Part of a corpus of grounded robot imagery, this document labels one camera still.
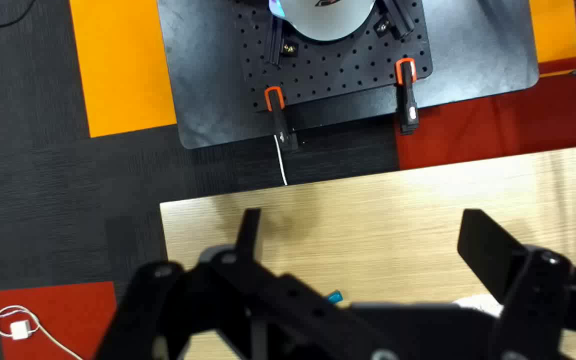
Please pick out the teal capped white marker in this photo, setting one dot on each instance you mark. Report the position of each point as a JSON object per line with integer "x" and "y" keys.
{"x": 334, "y": 296}

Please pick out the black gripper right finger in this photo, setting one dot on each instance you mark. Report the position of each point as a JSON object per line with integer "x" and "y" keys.
{"x": 541, "y": 292}

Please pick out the orange black bar clamp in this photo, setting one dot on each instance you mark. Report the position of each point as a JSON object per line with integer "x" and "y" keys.
{"x": 281, "y": 111}
{"x": 406, "y": 93}

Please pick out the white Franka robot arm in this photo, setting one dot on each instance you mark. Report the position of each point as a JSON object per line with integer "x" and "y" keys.
{"x": 329, "y": 21}

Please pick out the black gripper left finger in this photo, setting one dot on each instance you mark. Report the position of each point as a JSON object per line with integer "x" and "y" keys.
{"x": 188, "y": 306}

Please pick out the black perforated breadboard plate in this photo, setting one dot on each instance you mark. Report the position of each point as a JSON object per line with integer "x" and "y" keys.
{"x": 341, "y": 71}

